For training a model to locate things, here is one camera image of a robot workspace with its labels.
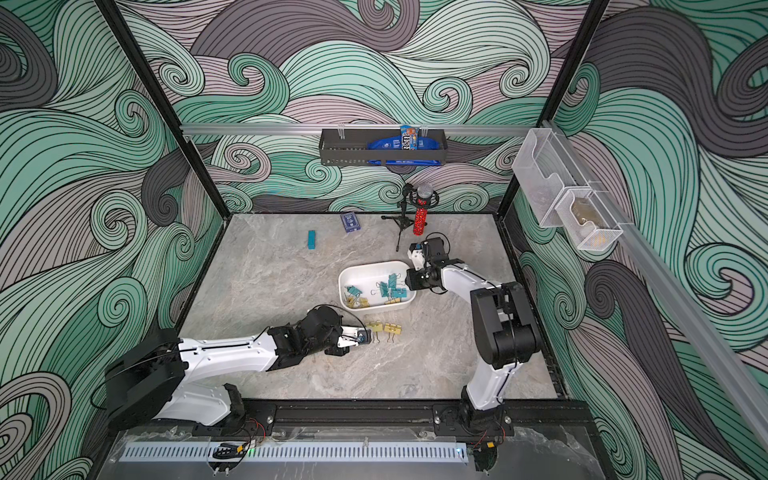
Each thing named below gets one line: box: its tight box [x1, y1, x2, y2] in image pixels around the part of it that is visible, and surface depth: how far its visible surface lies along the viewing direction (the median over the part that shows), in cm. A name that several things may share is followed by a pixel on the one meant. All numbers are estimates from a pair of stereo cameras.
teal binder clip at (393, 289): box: [370, 273, 407, 299], surface depth 100 cm
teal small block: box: [308, 230, 316, 250], surface depth 115 cm
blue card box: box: [340, 212, 362, 233], surface depth 119 cm
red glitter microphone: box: [413, 184, 434, 236], surface depth 96 cm
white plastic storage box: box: [338, 260, 417, 311], surface depth 100 cm
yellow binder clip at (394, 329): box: [384, 322, 402, 343], surface depth 89 cm
